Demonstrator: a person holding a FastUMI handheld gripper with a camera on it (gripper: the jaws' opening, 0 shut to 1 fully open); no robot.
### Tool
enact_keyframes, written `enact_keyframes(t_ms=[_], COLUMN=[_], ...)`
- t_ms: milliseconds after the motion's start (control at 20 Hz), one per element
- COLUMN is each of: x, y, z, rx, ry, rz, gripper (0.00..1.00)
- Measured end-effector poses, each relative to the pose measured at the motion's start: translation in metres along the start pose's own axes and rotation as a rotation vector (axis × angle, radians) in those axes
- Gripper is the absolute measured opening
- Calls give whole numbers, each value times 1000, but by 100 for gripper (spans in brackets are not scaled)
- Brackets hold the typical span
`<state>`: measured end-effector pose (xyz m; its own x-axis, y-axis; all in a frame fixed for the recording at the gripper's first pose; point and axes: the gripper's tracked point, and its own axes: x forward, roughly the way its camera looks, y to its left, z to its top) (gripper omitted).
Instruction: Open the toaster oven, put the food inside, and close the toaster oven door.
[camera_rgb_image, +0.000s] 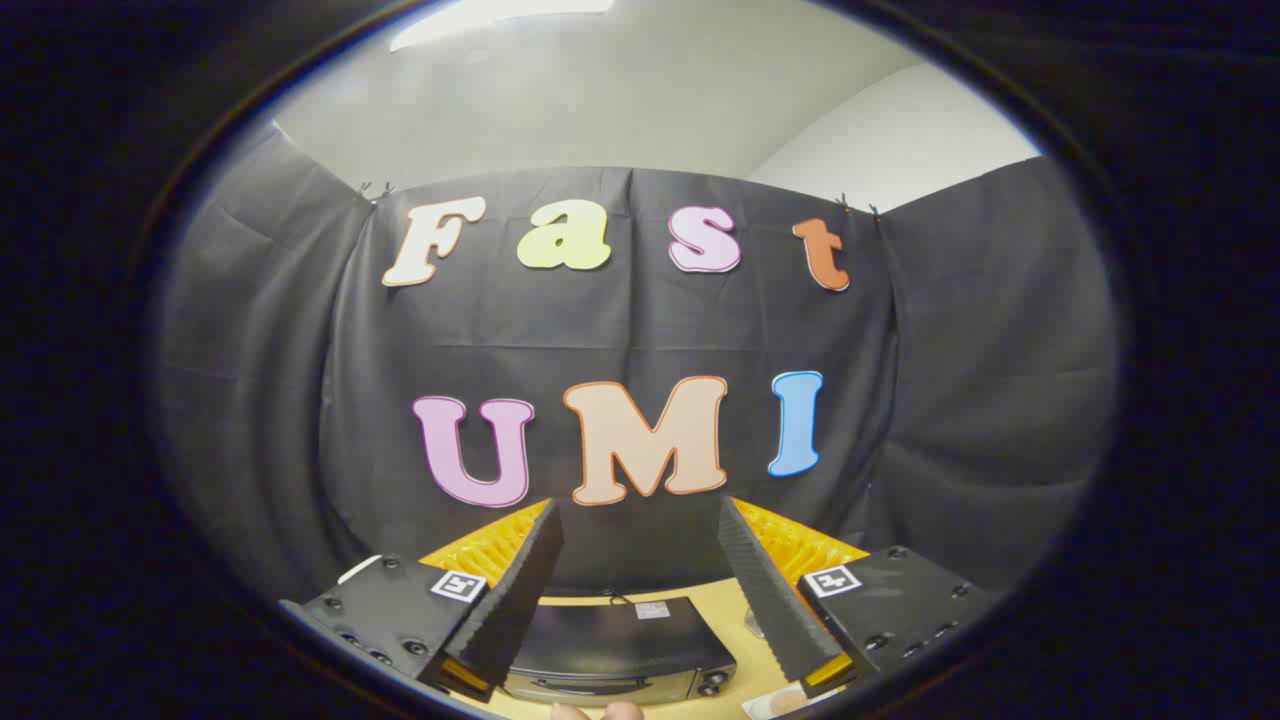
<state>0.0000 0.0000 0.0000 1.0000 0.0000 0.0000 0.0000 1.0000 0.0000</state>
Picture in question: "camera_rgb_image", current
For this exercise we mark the white square plate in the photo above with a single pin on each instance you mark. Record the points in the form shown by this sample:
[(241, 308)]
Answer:
[(755, 708)]

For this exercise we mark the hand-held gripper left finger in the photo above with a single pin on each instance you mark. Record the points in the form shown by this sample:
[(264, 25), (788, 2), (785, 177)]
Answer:
[(515, 600)]

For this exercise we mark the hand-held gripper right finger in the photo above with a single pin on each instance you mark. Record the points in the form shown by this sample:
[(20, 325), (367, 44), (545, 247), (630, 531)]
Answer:
[(770, 600)]

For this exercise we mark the black toaster oven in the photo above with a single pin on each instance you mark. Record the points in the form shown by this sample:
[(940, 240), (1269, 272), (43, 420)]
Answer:
[(620, 635)]

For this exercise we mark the black backdrop cloth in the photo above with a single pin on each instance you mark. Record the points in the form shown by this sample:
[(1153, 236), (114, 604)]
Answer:
[(620, 320)]

